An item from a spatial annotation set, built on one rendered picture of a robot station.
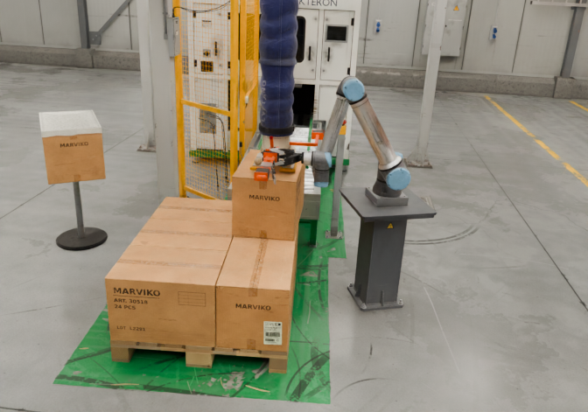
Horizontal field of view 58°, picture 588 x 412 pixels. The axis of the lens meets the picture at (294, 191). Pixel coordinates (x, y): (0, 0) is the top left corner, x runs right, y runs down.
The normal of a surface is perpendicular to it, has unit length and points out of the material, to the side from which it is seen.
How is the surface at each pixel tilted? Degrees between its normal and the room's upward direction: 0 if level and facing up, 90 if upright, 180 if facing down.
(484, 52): 90
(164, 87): 90
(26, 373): 0
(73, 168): 90
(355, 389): 0
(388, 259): 90
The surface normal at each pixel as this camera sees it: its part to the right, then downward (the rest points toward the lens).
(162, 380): 0.04, -0.93
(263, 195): -0.11, 0.35
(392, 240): 0.23, 0.36
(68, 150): 0.43, 0.34
